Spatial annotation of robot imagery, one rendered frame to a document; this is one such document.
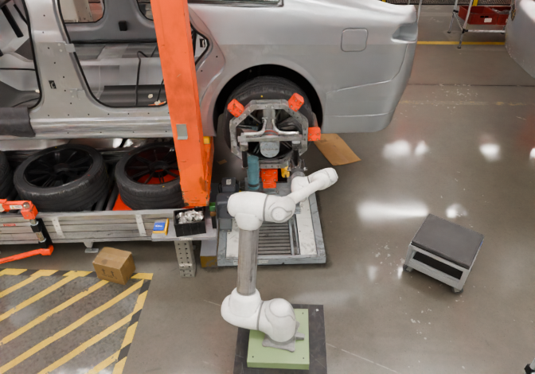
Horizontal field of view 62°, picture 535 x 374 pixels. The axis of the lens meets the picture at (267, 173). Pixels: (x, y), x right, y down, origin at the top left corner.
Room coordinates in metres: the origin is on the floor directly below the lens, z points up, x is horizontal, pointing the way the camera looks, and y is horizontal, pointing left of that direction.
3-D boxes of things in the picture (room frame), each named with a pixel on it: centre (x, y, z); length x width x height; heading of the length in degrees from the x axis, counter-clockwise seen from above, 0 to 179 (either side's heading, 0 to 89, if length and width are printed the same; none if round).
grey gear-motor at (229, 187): (2.63, 0.30, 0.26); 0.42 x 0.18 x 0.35; 1
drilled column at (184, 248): (2.13, 0.59, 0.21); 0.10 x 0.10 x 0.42; 1
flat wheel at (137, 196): (2.78, 0.85, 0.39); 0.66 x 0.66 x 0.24
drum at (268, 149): (2.57, -0.02, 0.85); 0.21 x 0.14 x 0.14; 1
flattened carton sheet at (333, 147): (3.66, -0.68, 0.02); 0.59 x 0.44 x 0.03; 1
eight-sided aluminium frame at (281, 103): (2.64, -0.01, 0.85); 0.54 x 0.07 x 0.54; 91
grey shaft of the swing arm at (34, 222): (2.29, 1.66, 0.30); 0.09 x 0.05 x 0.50; 91
